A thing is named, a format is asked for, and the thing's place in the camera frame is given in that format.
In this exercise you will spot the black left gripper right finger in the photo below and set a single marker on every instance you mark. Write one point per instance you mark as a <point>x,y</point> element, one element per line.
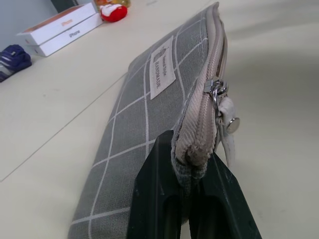
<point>224,199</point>

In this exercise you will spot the white phone box orange print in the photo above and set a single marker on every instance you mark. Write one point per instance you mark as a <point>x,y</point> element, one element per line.
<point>59,23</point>

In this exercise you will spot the white phone box grey print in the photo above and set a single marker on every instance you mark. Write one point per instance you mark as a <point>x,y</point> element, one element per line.
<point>72,33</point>

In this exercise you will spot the dark notebook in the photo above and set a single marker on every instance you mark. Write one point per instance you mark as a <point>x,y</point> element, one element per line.
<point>65,4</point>

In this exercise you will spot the red and white plush toy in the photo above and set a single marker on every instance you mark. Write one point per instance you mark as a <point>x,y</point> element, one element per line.
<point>114,12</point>

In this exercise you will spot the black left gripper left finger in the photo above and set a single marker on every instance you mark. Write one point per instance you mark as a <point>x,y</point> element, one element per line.
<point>152,199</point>

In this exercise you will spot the grey grid fabric pouch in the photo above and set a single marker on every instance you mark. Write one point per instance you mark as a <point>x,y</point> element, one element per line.
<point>139,119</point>

